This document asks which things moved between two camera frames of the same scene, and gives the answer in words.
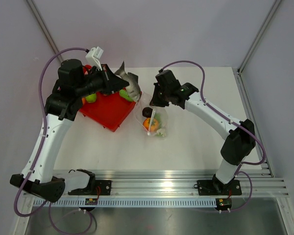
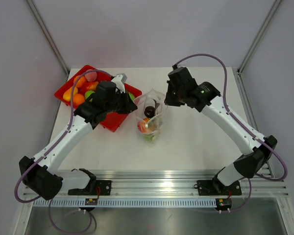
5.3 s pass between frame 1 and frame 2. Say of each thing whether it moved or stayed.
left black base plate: stayed
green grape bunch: moved
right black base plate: stayed
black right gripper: moved
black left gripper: moved
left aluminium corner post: stayed
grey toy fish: moved
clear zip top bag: moved
